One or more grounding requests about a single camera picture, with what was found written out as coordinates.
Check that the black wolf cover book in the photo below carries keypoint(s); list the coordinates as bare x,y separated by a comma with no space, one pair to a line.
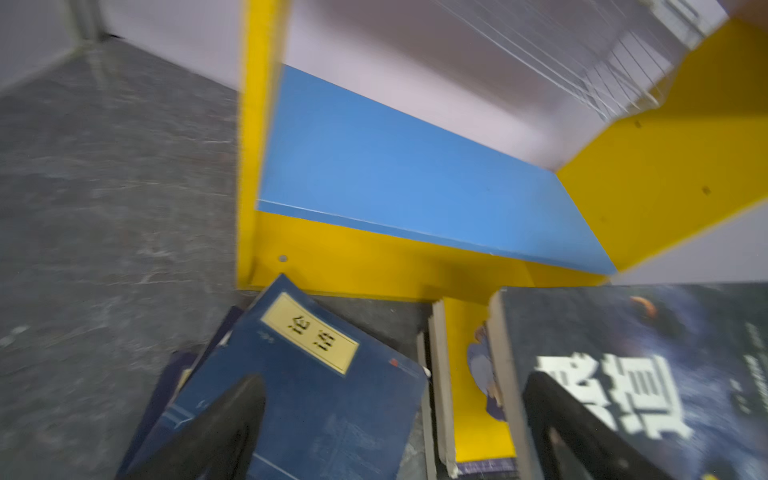
678,372

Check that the lower blue thread-bound book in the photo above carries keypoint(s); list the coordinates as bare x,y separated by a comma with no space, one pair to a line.
182,364

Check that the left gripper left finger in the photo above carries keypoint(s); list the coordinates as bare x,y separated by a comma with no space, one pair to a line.
217,444

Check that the blue thread-bound book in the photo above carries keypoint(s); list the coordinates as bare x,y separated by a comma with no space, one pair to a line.
340,404
182,364

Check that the top blue thread-bound book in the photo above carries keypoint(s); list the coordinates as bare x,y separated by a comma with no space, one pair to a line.
340,404

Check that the white wire rack behind shelf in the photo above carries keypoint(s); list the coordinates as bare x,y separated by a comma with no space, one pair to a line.
618,57

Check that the yellow bookshelf pink blue shelves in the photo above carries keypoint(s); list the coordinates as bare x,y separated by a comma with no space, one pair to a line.
387,150

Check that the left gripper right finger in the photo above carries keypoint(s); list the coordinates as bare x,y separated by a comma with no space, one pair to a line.
603,454

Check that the yellow cartoon cover book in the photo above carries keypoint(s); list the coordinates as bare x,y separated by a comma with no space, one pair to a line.
469,424

